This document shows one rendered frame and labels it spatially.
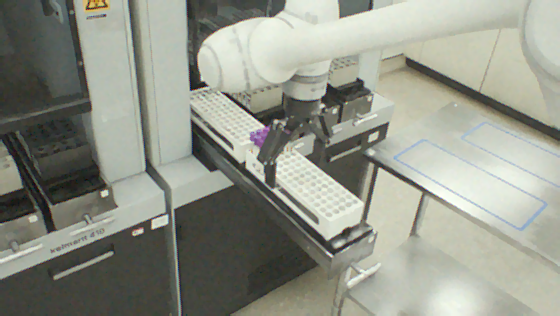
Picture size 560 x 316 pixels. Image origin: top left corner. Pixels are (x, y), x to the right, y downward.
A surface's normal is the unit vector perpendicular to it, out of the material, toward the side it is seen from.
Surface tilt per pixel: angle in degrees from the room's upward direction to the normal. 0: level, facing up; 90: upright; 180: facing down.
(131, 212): 90
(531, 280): 0
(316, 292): 0
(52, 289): 90
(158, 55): 90
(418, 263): 0
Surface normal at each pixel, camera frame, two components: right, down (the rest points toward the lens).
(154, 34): 0.61, 0.50
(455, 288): 0.07, -0.81
